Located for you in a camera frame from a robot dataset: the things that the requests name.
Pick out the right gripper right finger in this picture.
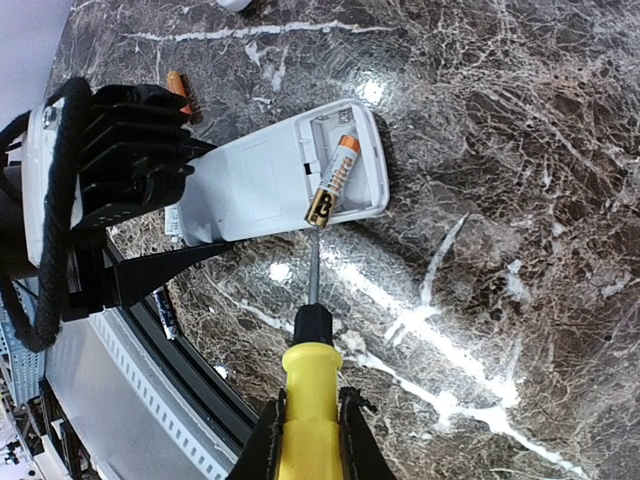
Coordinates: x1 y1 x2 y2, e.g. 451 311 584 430
339 387 395 480

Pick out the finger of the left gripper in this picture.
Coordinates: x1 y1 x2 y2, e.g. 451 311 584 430
102 242 233 308

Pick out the black front table rail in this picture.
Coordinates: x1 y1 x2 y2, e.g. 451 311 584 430
105 242 257 453

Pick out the orange AAA battery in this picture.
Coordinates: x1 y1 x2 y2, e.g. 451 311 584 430
166 70 195 116

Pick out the white battery compartment cover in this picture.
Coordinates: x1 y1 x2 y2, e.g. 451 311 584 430
164 204 183 242

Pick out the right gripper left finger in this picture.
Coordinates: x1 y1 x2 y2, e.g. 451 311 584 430
227 389 286 480

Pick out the yellow handled screwdriver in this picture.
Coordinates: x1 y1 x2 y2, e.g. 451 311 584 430
277 230 343 480

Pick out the black gold AAA battery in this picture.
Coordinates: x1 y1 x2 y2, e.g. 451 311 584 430
306 134 361 229

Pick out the white remote control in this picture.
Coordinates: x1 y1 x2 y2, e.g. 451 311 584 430
176 99 390 246

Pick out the white slotted cable duct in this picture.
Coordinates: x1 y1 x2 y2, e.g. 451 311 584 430
89 310 237 479

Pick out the blue perforated basket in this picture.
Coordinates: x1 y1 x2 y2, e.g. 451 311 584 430
1 277 46 406

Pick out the white remote with display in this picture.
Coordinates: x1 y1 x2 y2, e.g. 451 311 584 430
216 0 252 13

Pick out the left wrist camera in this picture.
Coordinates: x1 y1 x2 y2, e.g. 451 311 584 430
21 77 215 266

